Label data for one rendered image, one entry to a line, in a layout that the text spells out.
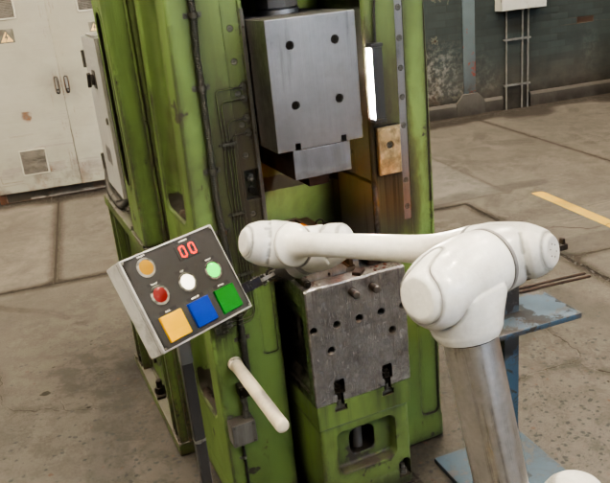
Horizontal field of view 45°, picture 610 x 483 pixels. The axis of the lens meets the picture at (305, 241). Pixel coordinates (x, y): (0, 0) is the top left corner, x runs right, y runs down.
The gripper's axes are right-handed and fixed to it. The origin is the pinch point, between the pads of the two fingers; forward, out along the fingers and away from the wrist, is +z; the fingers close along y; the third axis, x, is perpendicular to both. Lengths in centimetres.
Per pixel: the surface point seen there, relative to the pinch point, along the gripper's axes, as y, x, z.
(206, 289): -5.1, 4.6, 13.4
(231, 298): 0.9, -1.0, 12.6
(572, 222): 365, -69, 100
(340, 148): 50, 26, -9
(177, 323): -19.2, -0.1, 12.6
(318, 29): 47, 59, -26
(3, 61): 212, 285, 447
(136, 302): -26.7, 10.2, 14.2
